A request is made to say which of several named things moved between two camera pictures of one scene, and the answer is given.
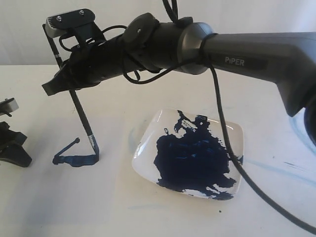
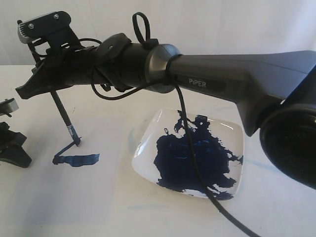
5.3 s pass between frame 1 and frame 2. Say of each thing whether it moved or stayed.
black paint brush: moved
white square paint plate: stayed
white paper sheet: stayed
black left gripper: stayed
